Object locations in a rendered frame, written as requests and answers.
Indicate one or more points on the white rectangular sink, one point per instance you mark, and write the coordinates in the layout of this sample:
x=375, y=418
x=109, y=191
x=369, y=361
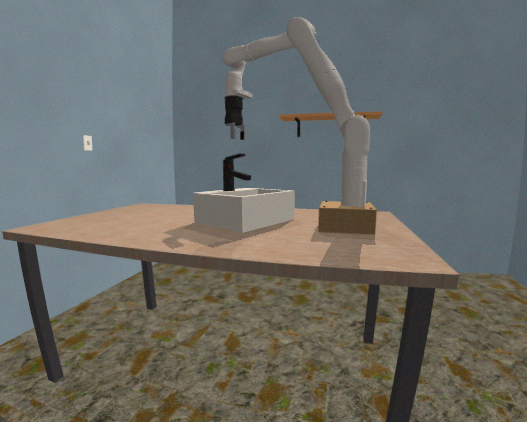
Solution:
x=245, y=210

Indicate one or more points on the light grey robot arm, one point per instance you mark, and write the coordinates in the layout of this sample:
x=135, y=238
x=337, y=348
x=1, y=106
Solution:
x=326, y=77

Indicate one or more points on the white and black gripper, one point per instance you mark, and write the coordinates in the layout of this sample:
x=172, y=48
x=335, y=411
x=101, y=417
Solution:
x=233, y=104

